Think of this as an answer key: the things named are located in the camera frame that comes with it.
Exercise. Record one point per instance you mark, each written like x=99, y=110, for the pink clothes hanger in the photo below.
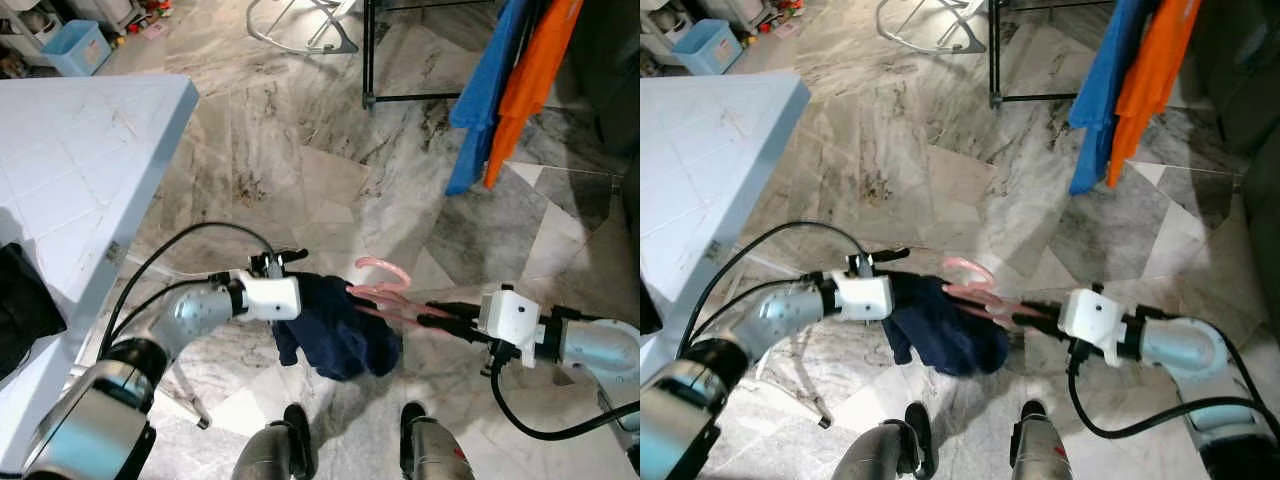
x=400, y=305
x=985, y=298

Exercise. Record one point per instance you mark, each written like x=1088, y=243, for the navy blue garment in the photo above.
x=335, y=335
x=945, y=335

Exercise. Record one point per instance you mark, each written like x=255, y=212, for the black garment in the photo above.
x=25, y=310
x=648, y=315

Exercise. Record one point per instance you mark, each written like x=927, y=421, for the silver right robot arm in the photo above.
x=600, y=345
x=1190, y=345

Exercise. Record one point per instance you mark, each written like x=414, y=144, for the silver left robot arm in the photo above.
x=180, y=315
x=770, y=320

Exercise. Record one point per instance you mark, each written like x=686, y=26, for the robot right leg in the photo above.
x=435, y=455
x=1040, y=455

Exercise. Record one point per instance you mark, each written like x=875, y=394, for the blue shirt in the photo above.
x=1105, y=100
x=490, y=100

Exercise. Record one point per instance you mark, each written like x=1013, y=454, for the orange shirt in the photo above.
x=530, y=90
x=1150, y=90

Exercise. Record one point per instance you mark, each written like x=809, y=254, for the black metal clothes rack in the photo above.
x=995, y=60
x=368, y=60

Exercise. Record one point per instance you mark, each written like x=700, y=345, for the white plastic folding table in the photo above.
x=80, y=160
x=710, y=160

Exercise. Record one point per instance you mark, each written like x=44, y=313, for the dark green sofa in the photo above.
x=610, y=60
x=1240, y=80

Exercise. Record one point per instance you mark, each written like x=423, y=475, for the blue plastic bin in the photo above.
x=708, y=48
x=75, y=50

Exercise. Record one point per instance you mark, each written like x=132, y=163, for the grey drawer unit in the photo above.
x=745, y=10
x=105, y=10

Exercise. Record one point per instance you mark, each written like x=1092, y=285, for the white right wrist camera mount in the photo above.
x=1092, y=322
x=512, y=322

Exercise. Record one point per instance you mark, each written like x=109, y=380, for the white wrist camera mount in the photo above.
x=862, y=297
x=1092, y=322
x=270, y=297
x=512, y=322

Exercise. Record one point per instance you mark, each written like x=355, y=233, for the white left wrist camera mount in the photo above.
x=862, y=297
x=270, y=297

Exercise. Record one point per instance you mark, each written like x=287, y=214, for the silver metal tube frame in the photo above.
x=965, y=45
x=335, y=45

